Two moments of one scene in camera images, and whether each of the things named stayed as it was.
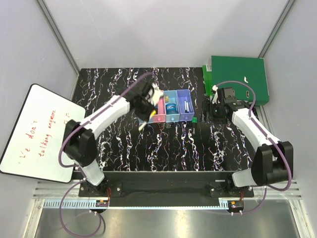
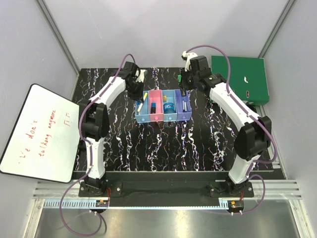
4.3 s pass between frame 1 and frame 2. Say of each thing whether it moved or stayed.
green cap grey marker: moved
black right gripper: moved
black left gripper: moved
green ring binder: stayed
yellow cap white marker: moved
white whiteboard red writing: stayed
